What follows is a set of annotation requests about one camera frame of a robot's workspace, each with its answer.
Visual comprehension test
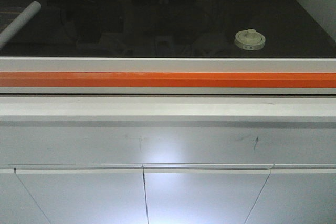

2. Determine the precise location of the orange and white sash frame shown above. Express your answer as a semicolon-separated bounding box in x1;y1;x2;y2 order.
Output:
1;57;335;95

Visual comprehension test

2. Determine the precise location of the white rolled paper tube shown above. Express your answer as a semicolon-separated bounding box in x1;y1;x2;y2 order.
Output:
1;1;41;49

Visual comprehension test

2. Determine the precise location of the white base cabinet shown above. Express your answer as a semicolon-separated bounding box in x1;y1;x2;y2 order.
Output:
1;96;335;223

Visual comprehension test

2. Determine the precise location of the glass jar with white lid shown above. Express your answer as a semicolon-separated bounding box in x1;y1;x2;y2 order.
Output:
234;28;266;51

